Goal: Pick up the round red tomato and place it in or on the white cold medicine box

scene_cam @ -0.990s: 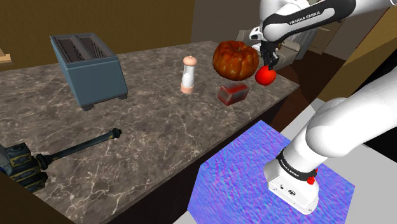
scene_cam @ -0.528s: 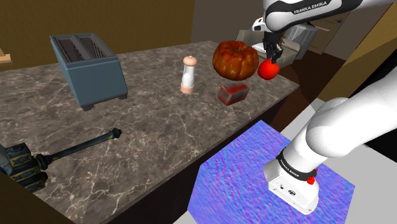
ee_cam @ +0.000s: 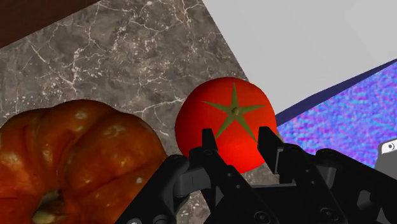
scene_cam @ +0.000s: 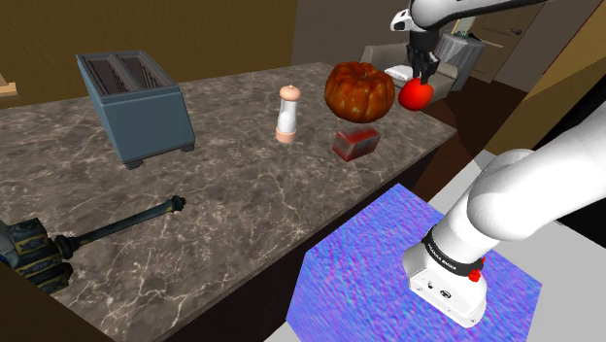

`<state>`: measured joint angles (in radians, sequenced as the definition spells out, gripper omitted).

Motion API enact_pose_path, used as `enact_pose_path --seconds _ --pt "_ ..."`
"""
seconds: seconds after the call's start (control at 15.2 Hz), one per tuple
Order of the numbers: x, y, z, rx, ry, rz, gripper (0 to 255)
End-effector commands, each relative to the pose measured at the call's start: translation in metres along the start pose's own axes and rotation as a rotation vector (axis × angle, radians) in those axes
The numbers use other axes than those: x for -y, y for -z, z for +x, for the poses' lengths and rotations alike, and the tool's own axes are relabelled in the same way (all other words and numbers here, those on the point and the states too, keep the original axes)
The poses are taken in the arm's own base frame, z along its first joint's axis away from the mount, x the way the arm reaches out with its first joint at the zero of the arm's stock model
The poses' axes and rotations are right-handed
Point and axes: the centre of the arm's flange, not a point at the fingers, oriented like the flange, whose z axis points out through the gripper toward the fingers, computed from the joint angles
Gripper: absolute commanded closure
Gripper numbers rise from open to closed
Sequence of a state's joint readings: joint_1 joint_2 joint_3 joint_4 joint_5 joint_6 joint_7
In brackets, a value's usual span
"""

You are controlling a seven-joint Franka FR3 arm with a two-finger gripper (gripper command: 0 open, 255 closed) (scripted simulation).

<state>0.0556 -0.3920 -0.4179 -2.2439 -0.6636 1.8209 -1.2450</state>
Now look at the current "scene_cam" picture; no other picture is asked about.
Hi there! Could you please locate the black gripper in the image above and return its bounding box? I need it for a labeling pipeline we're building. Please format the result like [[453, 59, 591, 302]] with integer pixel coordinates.
[[407, 28, 442, 87]]

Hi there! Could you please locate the red apple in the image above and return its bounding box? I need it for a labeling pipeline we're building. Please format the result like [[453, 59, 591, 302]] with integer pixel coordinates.
[[397, 77, 435, 113]]

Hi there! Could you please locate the round table with grey cloth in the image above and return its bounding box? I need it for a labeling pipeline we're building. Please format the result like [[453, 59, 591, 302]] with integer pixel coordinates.
[[435, 30, 487, 92]]

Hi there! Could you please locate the beige armchair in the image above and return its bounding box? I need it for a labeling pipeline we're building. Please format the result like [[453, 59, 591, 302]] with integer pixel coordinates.
[[361, 42, 459, 103]]

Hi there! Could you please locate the orange pumpkin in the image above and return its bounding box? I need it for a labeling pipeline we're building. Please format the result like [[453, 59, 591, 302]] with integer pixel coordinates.
[[323, 61, 396, 124]]

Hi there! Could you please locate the brown door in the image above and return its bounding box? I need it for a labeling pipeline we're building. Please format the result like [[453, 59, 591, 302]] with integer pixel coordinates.
[[465, 0, 547, 85]]

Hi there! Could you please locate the red translucent box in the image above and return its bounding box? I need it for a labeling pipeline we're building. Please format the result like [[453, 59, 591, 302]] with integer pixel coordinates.
[[331, 124, 383, 163]]

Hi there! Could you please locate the white and pink pepper mill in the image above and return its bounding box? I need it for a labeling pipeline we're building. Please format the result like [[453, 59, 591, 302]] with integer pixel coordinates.
[[275, 85, 302, 145]]

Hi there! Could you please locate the purple patterned robot stand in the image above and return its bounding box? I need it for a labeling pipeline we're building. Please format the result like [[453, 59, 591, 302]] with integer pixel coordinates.
[[285, 183, 543, 342]]

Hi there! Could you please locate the blue grey toaster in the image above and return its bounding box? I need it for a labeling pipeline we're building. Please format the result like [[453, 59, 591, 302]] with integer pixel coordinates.
[[75, 50, 197, 171]]

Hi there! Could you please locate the dark ornate war hammer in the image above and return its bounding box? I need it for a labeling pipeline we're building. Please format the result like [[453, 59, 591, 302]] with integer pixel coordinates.
[[0, 194, 187, 295]]

